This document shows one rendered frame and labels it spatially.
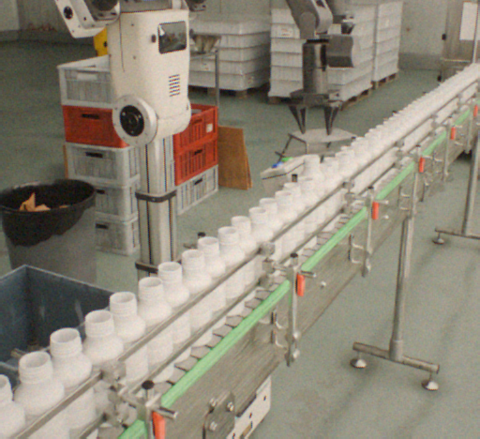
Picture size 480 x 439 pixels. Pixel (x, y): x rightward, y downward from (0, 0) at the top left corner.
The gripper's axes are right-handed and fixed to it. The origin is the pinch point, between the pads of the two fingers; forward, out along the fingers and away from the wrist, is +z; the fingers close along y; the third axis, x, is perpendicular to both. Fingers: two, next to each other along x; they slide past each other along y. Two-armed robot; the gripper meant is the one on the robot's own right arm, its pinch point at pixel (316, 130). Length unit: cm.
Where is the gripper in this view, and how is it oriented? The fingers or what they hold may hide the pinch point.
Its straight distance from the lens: 146.7
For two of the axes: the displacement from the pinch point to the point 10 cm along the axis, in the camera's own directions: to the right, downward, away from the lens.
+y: 8.7, 1.0, -4.8
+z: 0.6, 9.5, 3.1
